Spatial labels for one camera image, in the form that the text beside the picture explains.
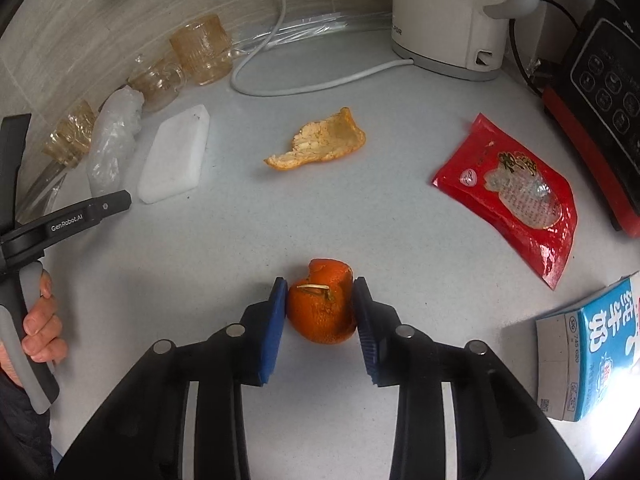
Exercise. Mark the white foam block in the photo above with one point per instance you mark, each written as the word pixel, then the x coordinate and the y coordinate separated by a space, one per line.
pixel 172 157

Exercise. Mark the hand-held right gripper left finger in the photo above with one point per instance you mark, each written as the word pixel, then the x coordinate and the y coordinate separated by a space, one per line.
pixel 270 330

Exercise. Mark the blue and white milk carton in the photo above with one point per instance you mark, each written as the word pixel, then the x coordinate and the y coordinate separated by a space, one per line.
pixel 595 355

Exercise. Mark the person's left forearm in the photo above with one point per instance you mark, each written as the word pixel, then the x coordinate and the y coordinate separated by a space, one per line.
pixel 22 425

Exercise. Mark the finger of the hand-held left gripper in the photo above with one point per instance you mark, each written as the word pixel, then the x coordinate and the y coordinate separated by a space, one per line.
pixel 112 203

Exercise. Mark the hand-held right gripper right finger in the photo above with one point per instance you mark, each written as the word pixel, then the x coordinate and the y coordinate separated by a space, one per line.
pixel 364 330

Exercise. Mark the tall amber glass cup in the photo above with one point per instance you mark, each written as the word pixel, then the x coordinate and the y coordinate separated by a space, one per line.
pixel 202 50

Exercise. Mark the clear plastic bag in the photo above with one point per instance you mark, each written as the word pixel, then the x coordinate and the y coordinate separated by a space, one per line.
pixel 112 140

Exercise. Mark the red and black blender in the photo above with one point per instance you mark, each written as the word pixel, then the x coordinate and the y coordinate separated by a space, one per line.
pixel 600 110

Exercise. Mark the white electric kettle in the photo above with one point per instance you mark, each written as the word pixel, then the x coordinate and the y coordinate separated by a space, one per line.
pixel 455 15

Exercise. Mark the red snack packet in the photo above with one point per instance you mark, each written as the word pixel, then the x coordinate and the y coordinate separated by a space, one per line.
pixel 515 195

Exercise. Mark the flat orange peel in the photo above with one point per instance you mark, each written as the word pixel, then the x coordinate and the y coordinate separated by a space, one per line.
pixel 320 140

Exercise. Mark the person's left hand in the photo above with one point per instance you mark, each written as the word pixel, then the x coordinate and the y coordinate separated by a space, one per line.
pixel 45 320

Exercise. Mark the orange tangerine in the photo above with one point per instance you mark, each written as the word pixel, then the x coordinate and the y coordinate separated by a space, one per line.
pixel 322 305

